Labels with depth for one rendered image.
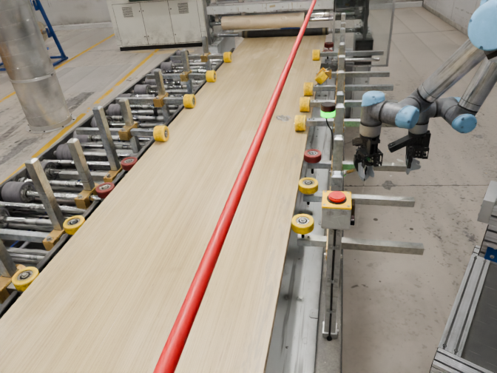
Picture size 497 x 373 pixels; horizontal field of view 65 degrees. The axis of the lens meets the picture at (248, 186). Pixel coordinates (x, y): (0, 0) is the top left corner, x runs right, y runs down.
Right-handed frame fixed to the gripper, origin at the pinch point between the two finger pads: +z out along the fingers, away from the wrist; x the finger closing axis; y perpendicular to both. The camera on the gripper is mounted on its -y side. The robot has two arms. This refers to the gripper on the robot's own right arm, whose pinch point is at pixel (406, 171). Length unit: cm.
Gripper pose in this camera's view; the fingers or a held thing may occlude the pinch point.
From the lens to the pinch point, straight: 189.0
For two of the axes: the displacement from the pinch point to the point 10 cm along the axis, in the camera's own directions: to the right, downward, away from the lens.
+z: 1.0, 8.3, 5.4
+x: 2.0, -5.5, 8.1
